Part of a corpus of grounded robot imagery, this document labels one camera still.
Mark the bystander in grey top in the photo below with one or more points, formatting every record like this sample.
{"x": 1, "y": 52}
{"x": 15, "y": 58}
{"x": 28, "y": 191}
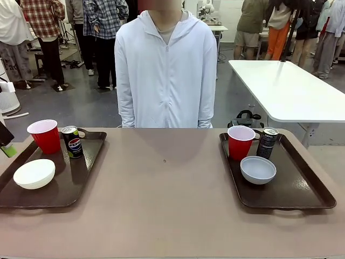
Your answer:
{"x": 75, "y": 10}

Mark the person's left forearm white sleeve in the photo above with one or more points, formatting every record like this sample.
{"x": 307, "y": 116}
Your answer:
{"x": 205, "y": 110}

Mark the black stool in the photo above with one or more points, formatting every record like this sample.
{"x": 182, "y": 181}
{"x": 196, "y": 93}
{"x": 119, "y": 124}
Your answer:
{"x": 40, "y": 58}

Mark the white background desk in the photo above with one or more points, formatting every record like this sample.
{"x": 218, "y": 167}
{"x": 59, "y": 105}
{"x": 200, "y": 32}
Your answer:
{"x": 262, "y": 35}

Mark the person's right forearm white sleeve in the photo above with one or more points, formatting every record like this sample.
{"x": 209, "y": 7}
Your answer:
{"x": 126, "y": 110}

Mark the large white table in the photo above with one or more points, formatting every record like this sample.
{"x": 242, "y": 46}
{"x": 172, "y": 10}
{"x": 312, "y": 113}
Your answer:
{"x": 291, "y": 91}

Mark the white bowl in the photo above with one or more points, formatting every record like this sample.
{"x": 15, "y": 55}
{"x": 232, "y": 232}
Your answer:
{"x": 33, "y": 175}

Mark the brown plastic tray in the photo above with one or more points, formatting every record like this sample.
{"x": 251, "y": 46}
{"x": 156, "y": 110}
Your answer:
{"x": 296, "y": 186}
{"x": 67, "y": 183}

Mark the small white background table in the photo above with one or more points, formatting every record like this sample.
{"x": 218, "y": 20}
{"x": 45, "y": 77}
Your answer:
{"x": 219, "y": 28}

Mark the grey-blue bowl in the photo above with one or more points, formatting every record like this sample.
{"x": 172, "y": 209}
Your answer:
{"x": 258, "y": 171}

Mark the bystander in black clothes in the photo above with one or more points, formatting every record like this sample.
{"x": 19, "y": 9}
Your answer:
{"x": 308, "y": 27}

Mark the bystander in red plaid shirt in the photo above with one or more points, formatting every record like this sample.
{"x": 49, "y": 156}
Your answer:
{"x": 43, "y": 19}

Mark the black Pepsi can green accent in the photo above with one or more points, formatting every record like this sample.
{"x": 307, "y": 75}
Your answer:
{"x": 74, "y": 144}

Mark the bystander in orange trousers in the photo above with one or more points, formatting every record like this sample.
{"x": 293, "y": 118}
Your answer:
{"x": 279, "y": 37}

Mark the bystander in white shirt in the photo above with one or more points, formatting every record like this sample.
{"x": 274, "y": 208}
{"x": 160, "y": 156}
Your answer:
{"x": 10, "y": 27}

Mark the bystander in blue plaid shirt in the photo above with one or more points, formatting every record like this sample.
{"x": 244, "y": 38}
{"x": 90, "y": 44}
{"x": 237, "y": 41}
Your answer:
{"x": 103, "y": 21}

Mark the bystander in olive shirt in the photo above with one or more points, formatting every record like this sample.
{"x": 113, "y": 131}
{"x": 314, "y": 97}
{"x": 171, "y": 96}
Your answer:
{"x": 250, "y": 24}

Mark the black wheeled base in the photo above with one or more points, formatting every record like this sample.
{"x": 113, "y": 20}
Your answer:
{"x": 245, "y": 120}

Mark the black wheeled stand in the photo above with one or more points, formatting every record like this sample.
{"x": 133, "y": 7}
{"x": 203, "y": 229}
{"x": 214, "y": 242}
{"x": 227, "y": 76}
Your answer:
{"x": 72, "y": 64}

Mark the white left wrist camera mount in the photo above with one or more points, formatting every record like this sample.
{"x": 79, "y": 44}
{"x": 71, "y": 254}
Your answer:
{"x": 7, "y": 87}

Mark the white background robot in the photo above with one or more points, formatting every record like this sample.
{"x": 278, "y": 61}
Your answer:
{"x": 207, "y": 6}

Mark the red plastic cup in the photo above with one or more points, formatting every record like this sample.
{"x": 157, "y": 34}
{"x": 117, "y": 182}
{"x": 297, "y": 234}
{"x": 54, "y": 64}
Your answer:
{"x": 237, "y": 148}
{"x": 48, "y": 140}

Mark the person in white hoodie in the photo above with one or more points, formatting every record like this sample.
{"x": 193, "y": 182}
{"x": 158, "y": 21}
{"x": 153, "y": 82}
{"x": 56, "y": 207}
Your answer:
{"x": 165, "y": 75}

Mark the black vertical pole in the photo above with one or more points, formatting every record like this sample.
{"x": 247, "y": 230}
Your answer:
{"x": 290, "y": 35}

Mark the bystander in light blue jacket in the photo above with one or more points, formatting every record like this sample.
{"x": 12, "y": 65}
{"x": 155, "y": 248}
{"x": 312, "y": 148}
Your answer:
{"x": 330, "y": 32}

